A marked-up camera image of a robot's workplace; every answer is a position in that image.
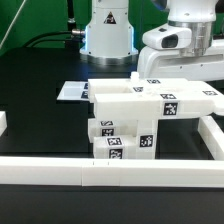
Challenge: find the white chair backrest frame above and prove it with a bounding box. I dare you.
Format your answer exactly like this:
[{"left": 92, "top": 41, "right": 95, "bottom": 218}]
[{"left": 88, "top": 78, "right": 224, "bottom": 121}]

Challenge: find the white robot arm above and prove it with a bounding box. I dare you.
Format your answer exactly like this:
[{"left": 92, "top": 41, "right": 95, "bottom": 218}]
[{"left": 137, "top": 0, "right": 224, "bottom": 81}]

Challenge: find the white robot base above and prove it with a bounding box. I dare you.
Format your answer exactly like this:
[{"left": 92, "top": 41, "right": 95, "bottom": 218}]
[{"left": 80, "top": 0, "right": 138, "bottom": 65}]

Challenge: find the white marker base plate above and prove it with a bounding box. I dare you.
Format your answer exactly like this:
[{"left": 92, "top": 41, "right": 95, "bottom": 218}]
[{"left": 57, "top": 81, "right": 88, "bottom": 101}]

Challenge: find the white fence right wall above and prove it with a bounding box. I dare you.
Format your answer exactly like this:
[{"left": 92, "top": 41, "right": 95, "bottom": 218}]
[{"left": 198, "top": 116, "right": 224, "bottom": 161}]

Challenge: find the white fence wall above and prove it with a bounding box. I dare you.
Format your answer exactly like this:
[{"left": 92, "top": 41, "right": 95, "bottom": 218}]
[
  {"left": 0, "top": 111, "right": 7, "bottom": 136},
  {"left": 0, "top": 156, "right": 224, "bottom": 188},
  {"left": 198, "top": 116, "right": 224, "bottom": 161}
]

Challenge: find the black cable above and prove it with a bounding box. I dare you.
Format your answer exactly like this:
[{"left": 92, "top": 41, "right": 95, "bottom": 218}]
[{"left": 24, "top": 29, "right": 87, "bottom": 48}]

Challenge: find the white fence left wall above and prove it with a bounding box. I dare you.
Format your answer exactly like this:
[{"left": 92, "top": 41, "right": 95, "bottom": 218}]
[{"left": 0, "top": 111, "right": 7, "bottom": 136}]

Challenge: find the white fence front wall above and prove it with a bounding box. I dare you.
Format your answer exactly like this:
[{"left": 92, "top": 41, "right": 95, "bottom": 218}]
[{"left": 0, "top": 156, "right": 224, "bottom": 188}]

